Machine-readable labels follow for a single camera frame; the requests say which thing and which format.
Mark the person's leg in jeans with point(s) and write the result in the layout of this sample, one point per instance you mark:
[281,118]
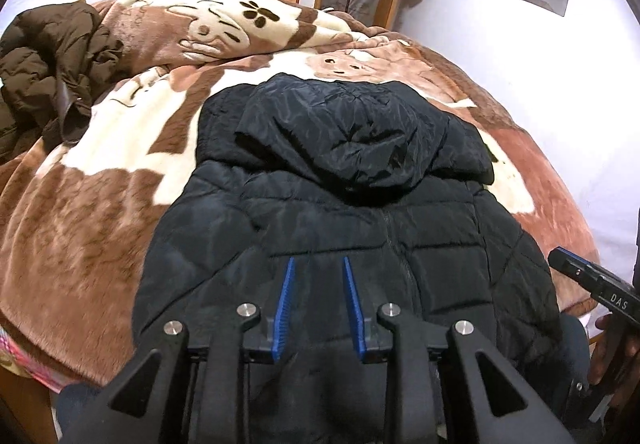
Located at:
[75,416]
[575,349]

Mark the brown printed plush blanket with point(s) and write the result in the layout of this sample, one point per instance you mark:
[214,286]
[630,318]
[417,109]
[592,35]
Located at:
[75,224]

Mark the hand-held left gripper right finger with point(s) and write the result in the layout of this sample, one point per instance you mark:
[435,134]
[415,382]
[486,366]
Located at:
[356,319]

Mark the black puffer jacket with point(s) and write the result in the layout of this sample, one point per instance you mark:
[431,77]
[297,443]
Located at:
[350,149]

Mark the pink plaid bed sheet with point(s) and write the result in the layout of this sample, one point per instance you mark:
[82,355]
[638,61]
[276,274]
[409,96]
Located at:
[30,364]

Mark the brown puffer jacket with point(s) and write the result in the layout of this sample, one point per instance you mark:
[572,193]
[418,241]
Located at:
[35,49]

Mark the person's right hand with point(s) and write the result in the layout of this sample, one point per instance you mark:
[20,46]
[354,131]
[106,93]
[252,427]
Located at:
[607,354]

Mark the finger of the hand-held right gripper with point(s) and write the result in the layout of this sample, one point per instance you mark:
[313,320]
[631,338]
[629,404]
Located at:
[570,260]

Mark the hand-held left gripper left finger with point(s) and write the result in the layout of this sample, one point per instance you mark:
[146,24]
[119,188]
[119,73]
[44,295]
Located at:
[282,319]

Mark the wooden bed frame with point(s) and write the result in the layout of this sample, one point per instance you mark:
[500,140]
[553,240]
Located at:
[22,409]

